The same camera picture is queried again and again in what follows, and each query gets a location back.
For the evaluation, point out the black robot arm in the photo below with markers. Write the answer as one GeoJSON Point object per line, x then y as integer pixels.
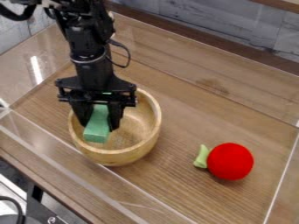
{"type": "Point", "coordinates": [87, 27]}

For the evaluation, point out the brown wooden bowl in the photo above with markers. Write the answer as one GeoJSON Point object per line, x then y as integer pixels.
{"type": "Point", "coordinates": [130, 142]}

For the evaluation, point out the green rectangular block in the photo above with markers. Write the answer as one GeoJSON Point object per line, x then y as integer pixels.
{"type": "Point", "coordinates": [96, 130]}

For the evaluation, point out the red plush ball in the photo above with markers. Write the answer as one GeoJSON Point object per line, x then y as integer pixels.
{"type": "Point", "coordinates": [230, 161]}

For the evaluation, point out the black table leg bracket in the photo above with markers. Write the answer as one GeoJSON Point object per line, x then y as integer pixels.
{"type": "Point", "coordinates": [36, 212]}

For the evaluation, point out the green plush leaf piece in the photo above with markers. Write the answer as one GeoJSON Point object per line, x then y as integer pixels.
{"type": "Point", "coordinates": [201, 160]}

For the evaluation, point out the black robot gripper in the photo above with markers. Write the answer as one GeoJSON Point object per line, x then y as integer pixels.
{"type": "Point", "coordinates": [95, 85]}

